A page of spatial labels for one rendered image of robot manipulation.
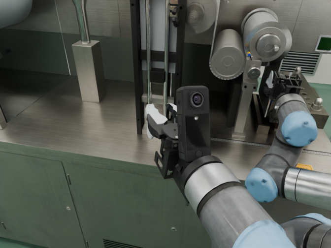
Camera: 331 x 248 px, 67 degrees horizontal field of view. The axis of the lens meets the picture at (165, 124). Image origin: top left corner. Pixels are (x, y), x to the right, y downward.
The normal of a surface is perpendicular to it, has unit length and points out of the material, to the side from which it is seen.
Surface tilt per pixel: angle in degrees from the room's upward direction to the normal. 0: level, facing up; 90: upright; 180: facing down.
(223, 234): 60
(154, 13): 90
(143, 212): 90
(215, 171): 4
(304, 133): 90
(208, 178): 23
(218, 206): 39
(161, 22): 90
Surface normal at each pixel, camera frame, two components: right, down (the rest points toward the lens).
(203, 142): 0.37, 0.05
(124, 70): -0.20, 0.55
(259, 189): -0.66, 0.41
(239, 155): 0.02, -0.83
